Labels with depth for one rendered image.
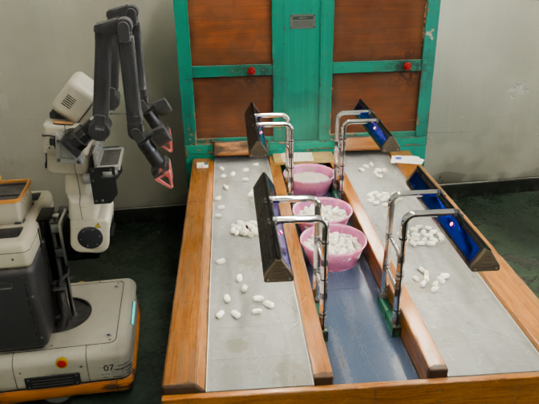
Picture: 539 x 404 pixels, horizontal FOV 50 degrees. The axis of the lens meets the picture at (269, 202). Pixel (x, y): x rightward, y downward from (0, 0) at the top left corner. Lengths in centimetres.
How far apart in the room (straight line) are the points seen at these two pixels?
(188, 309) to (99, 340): 83
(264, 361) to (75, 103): 124
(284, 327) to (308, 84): 163
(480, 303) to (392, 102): 152
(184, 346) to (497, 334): 97
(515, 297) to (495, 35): 271
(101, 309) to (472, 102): 300
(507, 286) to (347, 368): 66
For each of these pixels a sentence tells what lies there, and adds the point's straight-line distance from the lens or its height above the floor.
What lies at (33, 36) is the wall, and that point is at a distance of 403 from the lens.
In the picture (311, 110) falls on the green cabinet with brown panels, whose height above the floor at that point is 101.
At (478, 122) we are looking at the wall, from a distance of 463.
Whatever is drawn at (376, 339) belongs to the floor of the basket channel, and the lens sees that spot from 197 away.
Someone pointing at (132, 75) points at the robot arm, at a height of 143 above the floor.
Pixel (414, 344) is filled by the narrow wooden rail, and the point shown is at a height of 74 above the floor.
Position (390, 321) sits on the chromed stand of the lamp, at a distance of 199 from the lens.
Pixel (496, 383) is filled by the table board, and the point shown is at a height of 72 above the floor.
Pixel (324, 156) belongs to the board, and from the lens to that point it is 320.
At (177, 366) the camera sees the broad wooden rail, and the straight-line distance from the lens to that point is 173.
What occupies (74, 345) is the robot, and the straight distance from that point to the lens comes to 272.
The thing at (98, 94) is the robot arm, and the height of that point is 136.
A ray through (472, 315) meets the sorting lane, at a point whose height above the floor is 74.
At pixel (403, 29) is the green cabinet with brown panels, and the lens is 323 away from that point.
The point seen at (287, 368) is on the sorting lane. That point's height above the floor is 74.
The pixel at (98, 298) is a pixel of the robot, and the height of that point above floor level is 28.
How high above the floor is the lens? 187
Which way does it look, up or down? 24 degrees down
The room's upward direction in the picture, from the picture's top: 1 degrees counter-clockwise
